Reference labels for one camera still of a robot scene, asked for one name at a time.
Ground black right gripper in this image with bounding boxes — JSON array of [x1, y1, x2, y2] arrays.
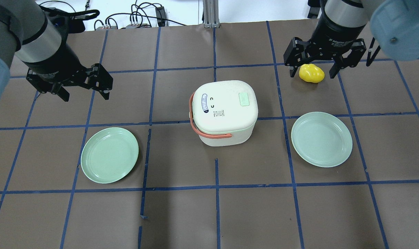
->
[[283, 16, 366, 79]]

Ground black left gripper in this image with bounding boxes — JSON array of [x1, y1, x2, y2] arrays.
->
[[26, 44, 113, 101]]

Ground white rice cooker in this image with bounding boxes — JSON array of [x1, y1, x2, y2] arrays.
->
[[188, 80, 258, 147]]

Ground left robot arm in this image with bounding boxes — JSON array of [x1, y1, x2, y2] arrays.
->
[[0, 0, 113, 101]]

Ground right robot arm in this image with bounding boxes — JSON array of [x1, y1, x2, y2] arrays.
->
[[283, 0, 419, 78]]

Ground yellow toy pepper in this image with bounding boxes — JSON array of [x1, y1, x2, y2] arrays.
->
[[299, 64, 325, 83]]

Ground green plate robot left side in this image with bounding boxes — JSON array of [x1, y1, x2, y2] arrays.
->
[[80, 127, 139, 184]]

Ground green plate robot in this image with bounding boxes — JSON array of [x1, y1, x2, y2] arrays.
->
[[80, 127, 139, 184], [291, 112, 353, 168]]

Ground green plate robot right side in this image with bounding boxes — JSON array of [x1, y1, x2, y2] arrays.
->
[[291, 112, 353, 168]]

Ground black power adapter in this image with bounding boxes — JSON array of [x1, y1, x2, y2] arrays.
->
[[155, 7, 167, 27]]

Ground black cables bundle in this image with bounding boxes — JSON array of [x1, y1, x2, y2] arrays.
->
[[37, 0, 196, 30]]

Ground aluminium frame post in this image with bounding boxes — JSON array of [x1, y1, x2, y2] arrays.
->
[[203, 0, 220, 28]]

